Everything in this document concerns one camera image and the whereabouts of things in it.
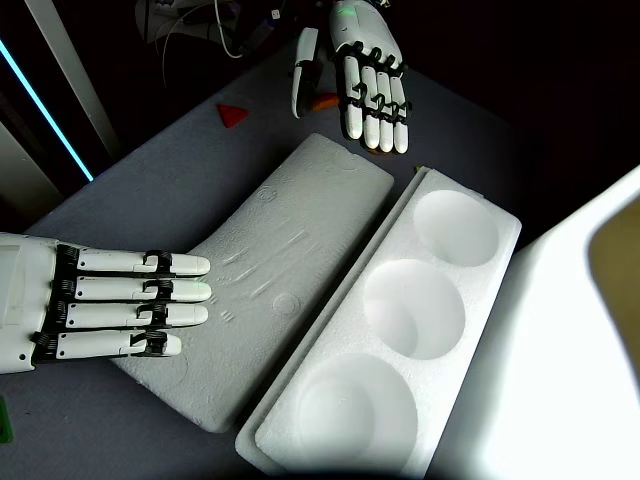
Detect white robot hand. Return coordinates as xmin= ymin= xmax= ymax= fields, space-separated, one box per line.
xmin=0 ymin=232 xmax=212 ymax=376
xmin=291 ymin=0 xmax=414 ymax=155

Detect white styrofoam lid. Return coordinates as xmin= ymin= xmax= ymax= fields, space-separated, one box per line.
xmin=107 ymin=132 xmax=396 ymax=435

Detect white styrofoam tray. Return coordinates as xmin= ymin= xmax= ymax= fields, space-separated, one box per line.
xmin=233 ymin=167 xmax=524 ymax=479

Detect white plug adapter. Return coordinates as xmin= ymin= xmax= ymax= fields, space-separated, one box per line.
xmin=240 ymin=9 xmax=282 ymax=56

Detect green block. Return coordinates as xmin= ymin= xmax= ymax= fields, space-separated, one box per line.
xmin=0 ymin=394 xmax=14 ymax=445

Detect beige panel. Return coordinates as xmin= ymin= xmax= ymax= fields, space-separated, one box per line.
xmin=0 ymin=119 xmax=64 ymax=216

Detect red triangle toy block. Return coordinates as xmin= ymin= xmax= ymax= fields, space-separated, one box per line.
xmin=215 ymin=103 xmax=250 ymax=130

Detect cyan light strip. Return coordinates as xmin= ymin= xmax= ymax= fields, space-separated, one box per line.
xmin=0 ymin=38 xmax=95 ymax=183

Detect grey table cloth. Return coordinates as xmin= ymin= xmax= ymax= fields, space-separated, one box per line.
xmin=0 ymin=37 xmax=526 ymax=480

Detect large white robot shell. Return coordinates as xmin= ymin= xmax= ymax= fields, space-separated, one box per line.
xmin=429 ymin=164 xmax=640 ymax=480

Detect white cable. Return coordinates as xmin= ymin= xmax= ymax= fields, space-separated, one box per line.
xmin=213 ymin=0 xmax=246 ymax=60

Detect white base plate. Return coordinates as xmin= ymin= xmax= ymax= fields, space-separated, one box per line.
xmin=134 ymin=0 xmax=221 ymax=44

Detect white frame post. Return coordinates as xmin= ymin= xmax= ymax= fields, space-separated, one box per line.
xmin=24 ymin=0 xmax=123 ymax=157

